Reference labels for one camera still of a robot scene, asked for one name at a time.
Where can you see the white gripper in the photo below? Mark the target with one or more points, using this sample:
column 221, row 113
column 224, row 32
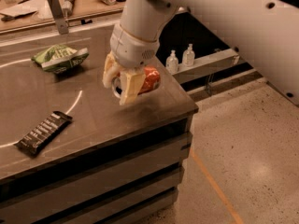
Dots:
column 132, row 50

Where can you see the red coke can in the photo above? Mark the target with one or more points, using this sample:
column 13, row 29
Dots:
column 151, row 82

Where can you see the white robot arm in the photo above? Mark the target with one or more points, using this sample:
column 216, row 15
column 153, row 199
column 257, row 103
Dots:
column 265, row 33

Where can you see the left clear sanitizer bottle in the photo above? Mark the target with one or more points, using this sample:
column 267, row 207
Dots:
column 172, row 63

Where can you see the clear sanitizer bottle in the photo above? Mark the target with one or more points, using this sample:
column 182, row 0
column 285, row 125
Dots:
column 172, row 63
column 188, row 56

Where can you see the green chip bag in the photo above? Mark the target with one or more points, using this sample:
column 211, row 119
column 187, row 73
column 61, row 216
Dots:
column 60, row 58

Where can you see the right clear sanitizer bottle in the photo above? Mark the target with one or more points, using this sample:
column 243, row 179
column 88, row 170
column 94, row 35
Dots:
column 188, row 56

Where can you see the dark cabinet with drawers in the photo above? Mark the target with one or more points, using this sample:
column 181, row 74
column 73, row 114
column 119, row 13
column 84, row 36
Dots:
column 113, row 164

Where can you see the caulk tube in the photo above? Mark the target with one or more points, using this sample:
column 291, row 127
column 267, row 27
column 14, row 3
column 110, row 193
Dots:
column 67, row 7

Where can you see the white paper sheets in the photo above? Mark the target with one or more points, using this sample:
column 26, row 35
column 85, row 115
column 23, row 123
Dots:
column 40, row 7

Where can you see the black snack bar wrapper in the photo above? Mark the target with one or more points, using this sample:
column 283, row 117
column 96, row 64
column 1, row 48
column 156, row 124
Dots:
column 33, row 142

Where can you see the left metal bracket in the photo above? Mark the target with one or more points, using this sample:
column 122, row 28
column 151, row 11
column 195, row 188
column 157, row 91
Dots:
column 58, row 16

